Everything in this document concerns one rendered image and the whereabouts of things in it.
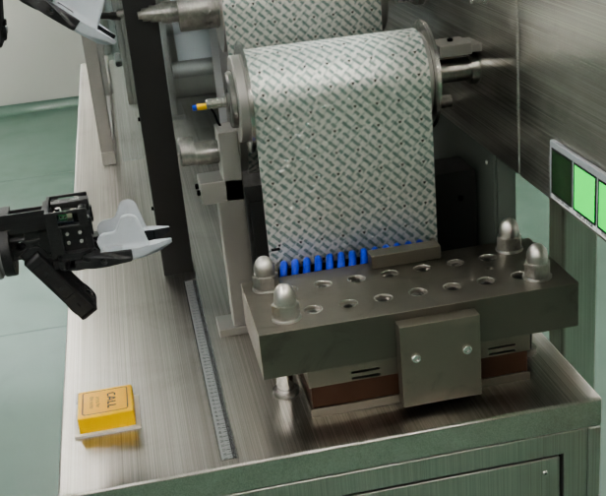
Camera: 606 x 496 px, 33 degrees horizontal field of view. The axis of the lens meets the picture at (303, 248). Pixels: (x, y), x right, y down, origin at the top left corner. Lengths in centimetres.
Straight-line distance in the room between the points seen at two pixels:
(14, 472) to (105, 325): 146
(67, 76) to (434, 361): 587
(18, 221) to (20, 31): 563
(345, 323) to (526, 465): 30
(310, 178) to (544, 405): 42
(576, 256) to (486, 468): 49
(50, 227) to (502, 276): 57
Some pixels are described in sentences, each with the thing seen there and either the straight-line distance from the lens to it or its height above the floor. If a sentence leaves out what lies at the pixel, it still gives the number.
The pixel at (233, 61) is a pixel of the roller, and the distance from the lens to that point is 136.
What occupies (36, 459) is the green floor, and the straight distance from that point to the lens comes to 306.
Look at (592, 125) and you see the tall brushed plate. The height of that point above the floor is 126.
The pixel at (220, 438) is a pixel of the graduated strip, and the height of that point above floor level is 90.
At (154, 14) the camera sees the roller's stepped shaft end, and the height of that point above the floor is 134.
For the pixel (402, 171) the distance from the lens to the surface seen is 140.
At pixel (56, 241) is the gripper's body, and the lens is 134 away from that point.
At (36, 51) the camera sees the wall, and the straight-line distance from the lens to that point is 697.
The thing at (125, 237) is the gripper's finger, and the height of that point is 111.
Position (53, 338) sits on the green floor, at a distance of 373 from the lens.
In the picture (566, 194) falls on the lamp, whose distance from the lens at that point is 120.
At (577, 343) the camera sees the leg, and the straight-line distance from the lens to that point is 177.
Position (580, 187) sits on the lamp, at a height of 119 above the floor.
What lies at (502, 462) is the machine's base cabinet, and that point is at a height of 83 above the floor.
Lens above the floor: 158
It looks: 22 degrees down
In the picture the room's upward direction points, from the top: 6 degrees counter-clockwise
